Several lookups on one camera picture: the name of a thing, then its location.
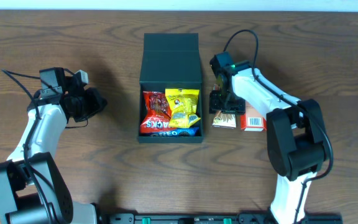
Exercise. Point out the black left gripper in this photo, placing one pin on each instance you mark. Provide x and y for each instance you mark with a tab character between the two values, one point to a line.
95	101

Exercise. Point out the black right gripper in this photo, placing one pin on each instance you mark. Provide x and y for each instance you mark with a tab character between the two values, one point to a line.
226	104

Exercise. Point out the brown Pocky box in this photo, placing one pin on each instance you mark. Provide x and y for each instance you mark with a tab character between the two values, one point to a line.
222	120

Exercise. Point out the red snack box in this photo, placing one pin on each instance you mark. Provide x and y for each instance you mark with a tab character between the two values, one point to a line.
252	120

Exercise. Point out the yellow candy bag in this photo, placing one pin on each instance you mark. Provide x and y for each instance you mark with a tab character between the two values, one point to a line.
183	105

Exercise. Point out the black gift box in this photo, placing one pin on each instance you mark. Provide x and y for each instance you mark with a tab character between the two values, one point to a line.
171	61

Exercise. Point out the red Hacks candy bag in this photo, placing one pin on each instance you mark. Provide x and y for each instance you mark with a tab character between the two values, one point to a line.
158	113

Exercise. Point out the blue Oreo cookie pack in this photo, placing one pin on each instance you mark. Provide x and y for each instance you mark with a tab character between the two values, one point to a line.
186	132

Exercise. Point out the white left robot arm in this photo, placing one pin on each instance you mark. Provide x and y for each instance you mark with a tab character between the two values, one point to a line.
32	189

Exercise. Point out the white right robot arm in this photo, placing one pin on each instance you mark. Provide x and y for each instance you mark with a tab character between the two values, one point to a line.
297	143

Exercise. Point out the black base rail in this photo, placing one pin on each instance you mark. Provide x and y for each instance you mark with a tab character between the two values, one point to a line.
242	218

